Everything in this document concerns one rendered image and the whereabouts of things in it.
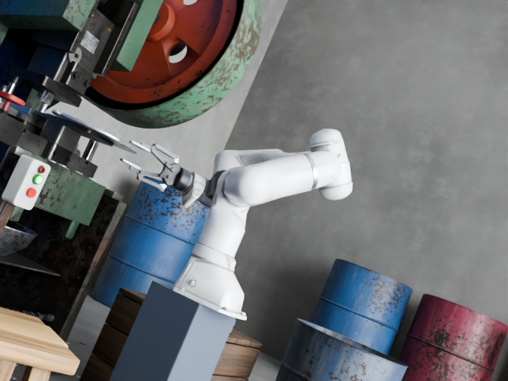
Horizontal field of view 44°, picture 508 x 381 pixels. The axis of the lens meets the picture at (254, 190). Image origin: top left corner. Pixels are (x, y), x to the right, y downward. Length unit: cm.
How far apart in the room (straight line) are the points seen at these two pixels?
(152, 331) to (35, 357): 64
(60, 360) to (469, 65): 466
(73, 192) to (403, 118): 361
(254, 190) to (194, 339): 41
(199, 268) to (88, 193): 62
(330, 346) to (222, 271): 60
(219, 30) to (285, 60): 339
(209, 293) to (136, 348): 24
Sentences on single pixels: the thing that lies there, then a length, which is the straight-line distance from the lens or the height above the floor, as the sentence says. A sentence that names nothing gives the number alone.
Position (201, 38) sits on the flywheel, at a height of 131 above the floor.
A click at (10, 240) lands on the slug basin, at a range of 211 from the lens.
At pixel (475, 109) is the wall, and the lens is 524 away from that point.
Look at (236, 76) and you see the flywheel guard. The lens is 240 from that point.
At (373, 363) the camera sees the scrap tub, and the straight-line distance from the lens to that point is 214.
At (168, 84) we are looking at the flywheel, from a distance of 239.
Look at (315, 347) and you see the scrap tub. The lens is 215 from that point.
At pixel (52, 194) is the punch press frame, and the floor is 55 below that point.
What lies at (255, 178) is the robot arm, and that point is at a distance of 163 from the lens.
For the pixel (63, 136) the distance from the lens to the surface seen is 208.
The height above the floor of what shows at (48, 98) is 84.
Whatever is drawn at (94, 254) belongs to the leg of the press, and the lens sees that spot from 220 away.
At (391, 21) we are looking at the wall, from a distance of 568.
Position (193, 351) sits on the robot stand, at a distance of 167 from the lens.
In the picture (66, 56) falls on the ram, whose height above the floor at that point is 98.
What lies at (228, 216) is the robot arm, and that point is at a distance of 171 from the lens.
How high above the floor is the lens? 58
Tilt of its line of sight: 7 degrees up
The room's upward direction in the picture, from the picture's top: 23 degrees clockwise
